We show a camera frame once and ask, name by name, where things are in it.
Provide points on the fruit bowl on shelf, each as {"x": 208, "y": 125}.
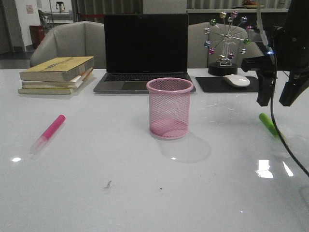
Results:
{"x": 250, "y": 4}

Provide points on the bottom beige book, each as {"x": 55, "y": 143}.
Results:
{"x": 53, "y": 91}

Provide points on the left grey armchair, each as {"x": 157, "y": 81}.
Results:
{"x": 77, "y": 39}

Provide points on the grey armchair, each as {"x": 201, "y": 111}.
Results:
{"x": 197, "y": 54}
{"x": 77, "y": 39}

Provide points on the green highlighter pen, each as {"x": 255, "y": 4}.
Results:
{"x": 268, "y": 123}

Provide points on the red bin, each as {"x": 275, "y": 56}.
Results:
{"x": 37, "y": 34}

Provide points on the ferris wheel desk ornament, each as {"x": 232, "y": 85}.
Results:
{"x": 224, "y": 42}

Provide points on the pink highlighter pen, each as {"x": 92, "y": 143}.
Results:
{"x": 47, "y": 134}

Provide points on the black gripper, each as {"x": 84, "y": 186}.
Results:
{"x": 290, "y": 45}

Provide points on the right grey armchair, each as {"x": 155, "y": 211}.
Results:
{"x": 197, "y": 54}

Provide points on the white computer mouse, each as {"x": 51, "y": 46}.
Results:
{"x": 236, "y": 80}

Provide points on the grey open laptop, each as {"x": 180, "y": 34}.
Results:
{"x": 143, "y": 47}

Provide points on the middle white book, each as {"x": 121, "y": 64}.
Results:
{"x": 73, "y": 83}

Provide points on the yellow top book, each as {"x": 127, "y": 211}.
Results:
{"x": 61, "y": 69}

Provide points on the black mouse pad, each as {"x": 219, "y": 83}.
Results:
{"x": 219, "y": 85}

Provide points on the pink mesh pen holder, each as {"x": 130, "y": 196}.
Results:
{"x": 169, "y": 106}

